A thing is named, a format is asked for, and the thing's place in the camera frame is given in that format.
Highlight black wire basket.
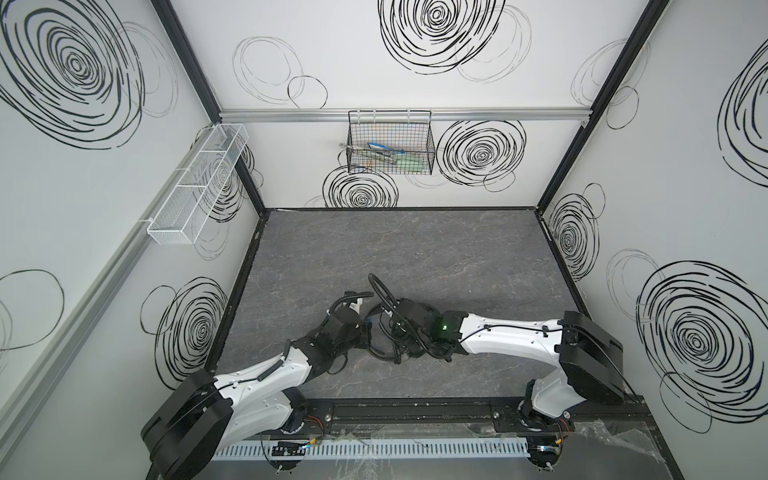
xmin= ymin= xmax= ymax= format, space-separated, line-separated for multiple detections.
xmin=342 ymin=120 xmax=436 ymax=175

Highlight aluminium wall rail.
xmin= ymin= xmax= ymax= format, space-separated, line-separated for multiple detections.
xmin=1 ymin=151 xmax=191 ymax=457
xmin=220 ymin=107 xmax=592 ymax=123

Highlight aluminium wall rail back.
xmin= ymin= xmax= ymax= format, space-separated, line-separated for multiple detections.
xmin=220 ymin=107 xmax=592 ymax=123

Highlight black blue headphones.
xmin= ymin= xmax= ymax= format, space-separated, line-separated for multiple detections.
xmin=365 ymin=302 xmax=424 ymax=365

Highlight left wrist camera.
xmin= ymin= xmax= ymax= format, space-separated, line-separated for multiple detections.
xmin=343 ymin=297 xmax=365 ymax=316

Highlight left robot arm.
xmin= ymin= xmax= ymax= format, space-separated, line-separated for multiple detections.
xmin=141 ymin=292 xmax=373 ymax=479

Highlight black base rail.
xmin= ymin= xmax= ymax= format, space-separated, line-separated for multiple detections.
xmin=294 ymin=397 xmax=654 ymax=436

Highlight aluminium wall rail left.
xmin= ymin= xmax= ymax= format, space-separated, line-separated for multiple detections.
xmin=1 ymin=151 xmax=191 ymax=457

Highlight white mesh shelf basket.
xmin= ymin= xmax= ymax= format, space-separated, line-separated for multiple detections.
xmin=147 ymin=123 xmax=248 ymax=245

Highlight white slotted cable duct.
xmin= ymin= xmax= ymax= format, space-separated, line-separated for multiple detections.
xmin=213 ymin=437 xmax=530 ymax=462

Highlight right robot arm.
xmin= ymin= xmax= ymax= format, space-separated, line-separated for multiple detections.
xmin=368 ymin=274 xmax=639 ymax=431

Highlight green spatula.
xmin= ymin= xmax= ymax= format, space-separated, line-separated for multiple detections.
xmin=340 ymin=144 xmax=425 ymax=173

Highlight blue tool in basket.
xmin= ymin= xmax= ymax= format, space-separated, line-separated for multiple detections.
xmin=366 ymin=142 xmax=401 ymax=157

